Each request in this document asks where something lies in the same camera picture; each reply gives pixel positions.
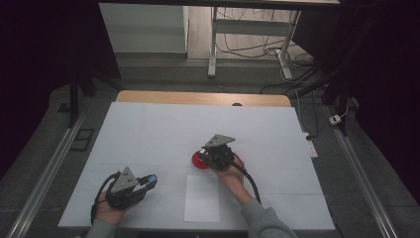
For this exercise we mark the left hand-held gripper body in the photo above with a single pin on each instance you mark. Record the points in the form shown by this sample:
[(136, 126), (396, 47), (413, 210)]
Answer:
[(124, 195)]

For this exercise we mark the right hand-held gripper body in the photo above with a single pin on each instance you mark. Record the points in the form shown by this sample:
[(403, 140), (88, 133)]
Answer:
[(219, 155)]

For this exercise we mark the small white stamp body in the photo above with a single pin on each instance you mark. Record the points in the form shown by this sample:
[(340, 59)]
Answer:
[(202, 152)]

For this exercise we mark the round red ink pad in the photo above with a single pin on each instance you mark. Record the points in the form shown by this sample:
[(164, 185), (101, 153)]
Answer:
[(197, 162)]

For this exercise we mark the person's left hand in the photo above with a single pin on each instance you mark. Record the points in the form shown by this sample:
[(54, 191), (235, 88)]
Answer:
[(110, 213)]

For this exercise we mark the person's right hand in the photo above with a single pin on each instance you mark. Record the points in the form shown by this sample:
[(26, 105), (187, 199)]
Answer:
[(234, 178)]

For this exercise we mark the white paper sheet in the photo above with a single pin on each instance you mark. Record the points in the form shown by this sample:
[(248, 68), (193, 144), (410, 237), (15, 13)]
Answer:
[(202, 201)]

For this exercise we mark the large white table cover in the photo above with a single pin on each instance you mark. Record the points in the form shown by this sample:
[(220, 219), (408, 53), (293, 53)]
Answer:
[(165, 132)]

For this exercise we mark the white power strip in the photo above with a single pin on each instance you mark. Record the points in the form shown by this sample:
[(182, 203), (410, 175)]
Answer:
[(311, 147)]

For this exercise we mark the black metal stand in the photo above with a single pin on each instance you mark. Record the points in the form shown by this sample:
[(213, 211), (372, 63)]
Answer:
[(73, 99), (343, 82)]

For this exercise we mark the small white adapter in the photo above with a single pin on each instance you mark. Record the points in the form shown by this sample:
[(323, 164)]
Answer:
[(335, 119)]

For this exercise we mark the white cabinet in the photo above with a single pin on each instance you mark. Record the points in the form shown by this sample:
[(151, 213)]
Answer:
[(142, 29)]

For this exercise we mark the dark curtain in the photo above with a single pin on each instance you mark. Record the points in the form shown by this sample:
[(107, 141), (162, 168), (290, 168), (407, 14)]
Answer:
[(389, 82), (33, 66)]

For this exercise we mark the metal floor rail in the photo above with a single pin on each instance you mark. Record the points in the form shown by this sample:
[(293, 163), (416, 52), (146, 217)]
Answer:
[(49, 172), (360, 172)]

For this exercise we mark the white metal desk frame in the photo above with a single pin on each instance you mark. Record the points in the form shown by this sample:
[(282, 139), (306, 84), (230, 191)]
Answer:
[(251, 27)]

